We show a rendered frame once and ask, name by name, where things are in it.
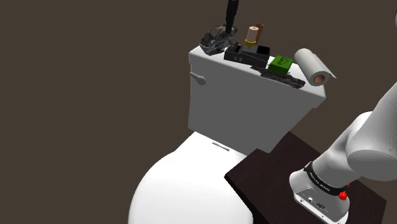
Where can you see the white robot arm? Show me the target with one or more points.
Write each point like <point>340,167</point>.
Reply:
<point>366,145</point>

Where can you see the white toilet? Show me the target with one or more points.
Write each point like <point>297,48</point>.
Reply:
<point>242,102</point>

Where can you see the crumpled clear glass holder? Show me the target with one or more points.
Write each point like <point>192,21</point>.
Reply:
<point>214,42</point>

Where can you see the black wedge-shaped device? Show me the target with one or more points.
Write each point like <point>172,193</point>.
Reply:
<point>248,58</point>

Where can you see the small black open box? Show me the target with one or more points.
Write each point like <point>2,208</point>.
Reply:
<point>263,51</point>

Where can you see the green box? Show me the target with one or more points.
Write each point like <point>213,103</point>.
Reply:
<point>280,65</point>

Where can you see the beige candle on yellow base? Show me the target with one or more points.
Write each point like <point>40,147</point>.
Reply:
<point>252,34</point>

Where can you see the dark flat cloth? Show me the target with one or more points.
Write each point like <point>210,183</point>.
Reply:
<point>288,80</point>

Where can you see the dark brown robot stand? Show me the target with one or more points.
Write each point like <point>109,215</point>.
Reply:
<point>270,180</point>

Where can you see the black upright stick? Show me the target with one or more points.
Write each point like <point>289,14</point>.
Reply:
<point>231,15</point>

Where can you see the brown cylinder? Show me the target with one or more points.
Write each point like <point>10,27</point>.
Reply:
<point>260,29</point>

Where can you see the white paper towel roll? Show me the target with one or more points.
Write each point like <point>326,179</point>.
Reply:
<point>307,62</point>

